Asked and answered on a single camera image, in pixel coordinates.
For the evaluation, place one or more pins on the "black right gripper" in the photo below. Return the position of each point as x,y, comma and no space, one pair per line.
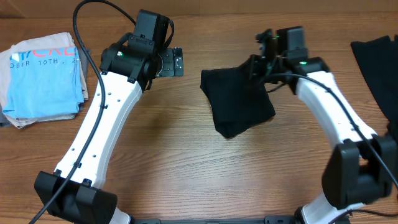
251,73

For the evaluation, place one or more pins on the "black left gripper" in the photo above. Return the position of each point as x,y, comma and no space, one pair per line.
171,65

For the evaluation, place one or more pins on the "black t-shirt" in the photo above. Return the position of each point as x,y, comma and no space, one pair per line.
237,101

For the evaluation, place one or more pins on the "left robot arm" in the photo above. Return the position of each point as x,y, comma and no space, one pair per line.
74,190

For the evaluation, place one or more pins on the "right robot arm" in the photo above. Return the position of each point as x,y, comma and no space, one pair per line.
363,165

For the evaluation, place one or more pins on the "beige folded t-shirt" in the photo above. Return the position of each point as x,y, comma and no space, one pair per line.
53,41

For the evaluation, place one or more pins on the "light blue folded t-shirt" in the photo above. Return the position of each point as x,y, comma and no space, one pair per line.
44,83

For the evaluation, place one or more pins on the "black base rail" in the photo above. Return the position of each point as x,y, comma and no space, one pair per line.
202,221

